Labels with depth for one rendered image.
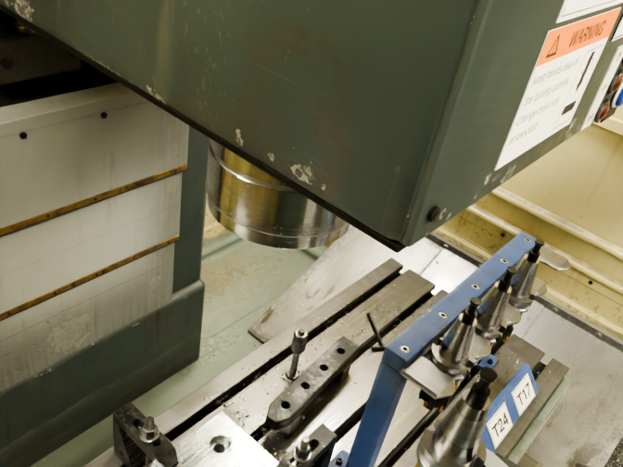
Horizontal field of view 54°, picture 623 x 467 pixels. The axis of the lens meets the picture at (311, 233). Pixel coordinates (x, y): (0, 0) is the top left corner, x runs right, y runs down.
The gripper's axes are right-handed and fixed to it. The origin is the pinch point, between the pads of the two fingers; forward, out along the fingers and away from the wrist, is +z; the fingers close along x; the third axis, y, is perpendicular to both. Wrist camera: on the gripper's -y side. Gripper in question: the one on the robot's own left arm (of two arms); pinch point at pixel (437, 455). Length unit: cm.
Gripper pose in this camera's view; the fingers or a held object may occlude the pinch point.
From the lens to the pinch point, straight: 66.6
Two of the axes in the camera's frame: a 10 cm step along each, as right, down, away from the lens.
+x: 6.5, -3.5, 6.8
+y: -1.8, 8.0, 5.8
